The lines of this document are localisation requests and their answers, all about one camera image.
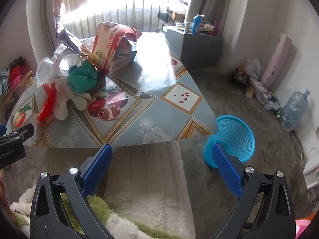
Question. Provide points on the pink packet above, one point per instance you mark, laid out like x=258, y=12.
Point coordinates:
x=306, y=226

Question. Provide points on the fruit print tablecloth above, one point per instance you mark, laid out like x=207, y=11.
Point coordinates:
x=149, y=79

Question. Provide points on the dark crate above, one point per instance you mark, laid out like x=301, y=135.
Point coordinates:
x=240, y=77

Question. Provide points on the small cardboard box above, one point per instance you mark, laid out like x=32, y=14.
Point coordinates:
x=175, y=15

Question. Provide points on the beige fleece pants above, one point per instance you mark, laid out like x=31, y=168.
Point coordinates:
x=149, y=179

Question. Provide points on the white plastic bag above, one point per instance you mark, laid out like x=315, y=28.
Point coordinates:
x=64, y=97

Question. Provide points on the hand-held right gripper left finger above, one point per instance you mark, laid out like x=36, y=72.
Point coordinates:
x=98, y=169

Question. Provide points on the metal balcony railing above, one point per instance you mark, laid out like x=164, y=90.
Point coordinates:
x=119, y=17

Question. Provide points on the blue bottle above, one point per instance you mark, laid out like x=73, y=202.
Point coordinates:
x=197, y=23

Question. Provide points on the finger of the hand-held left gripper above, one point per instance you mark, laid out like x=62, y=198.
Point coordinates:
x=21, y=133
x=2, y=129

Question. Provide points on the blue plastic mesh basket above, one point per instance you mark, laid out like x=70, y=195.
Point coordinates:
x=236, y=134

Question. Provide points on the purple snack wrapper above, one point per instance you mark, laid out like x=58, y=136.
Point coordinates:
x=66, y=36

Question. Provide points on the red plastic wrapper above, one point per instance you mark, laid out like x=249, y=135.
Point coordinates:
x=47, y=102

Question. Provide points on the floral plastic bag pile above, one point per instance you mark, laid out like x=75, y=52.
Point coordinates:
x=261, y=90

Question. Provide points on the large clear water jug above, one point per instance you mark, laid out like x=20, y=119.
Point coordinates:
x=295, y=109

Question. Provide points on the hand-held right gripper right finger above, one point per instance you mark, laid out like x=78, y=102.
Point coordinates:
x=228, y=169

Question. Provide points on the white shopping bag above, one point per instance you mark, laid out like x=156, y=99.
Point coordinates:
x=253, y=66

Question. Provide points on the green plastic bag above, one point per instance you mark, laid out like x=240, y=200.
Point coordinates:
x=83, y=78

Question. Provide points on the red white carton box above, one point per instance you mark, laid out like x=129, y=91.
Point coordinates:
x=107, y=42

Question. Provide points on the pile of colourful bags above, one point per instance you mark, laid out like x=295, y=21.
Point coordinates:
x=16, y=76

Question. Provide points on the pale blue barcode box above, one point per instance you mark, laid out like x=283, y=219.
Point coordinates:
x=125, y=51

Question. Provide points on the grey cabinet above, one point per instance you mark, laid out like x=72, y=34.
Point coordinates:
x=197, y=49

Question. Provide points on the white cylinder container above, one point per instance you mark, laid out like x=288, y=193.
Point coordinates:
x=187, y=28

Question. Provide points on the pink bottle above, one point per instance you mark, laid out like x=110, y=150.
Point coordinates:
x=217, y=27

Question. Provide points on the green white plush robe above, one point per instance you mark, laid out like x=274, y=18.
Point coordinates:
x=99, y=206

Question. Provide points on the pink rolled mat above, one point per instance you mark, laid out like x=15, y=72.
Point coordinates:
x=276, y=59

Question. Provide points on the clear plastic container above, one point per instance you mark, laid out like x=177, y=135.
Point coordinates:
x=44, y=69

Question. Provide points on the grey curtain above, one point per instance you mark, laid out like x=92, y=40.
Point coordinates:
x=46, y=12

